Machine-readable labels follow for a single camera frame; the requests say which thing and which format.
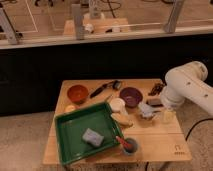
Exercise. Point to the green plastic tray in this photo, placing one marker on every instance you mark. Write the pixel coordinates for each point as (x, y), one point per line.
(71, 127)

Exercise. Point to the dark brown pinecone object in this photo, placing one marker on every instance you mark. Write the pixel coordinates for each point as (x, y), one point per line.
(157, 88)

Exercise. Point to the wooden background table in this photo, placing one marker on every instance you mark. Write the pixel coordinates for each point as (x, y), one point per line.
(100, 26)

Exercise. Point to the orange bowl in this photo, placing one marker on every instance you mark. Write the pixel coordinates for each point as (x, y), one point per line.
(77, 94)

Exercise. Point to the red handled utensil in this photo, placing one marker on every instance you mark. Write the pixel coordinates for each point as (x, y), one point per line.
(124, 143)

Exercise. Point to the grey cloth toy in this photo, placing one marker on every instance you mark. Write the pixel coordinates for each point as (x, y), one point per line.
(146, 111)

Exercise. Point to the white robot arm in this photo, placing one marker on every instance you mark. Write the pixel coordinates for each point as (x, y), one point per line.
(187, 82)

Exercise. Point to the purple bowl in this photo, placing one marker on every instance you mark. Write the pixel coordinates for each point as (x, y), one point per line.
(131, 96)

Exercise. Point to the translucent yellow cup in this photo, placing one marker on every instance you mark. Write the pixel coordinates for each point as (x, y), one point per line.
(168, 116)

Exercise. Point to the grey sponge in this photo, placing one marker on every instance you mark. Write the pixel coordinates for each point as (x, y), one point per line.
(92, 137)

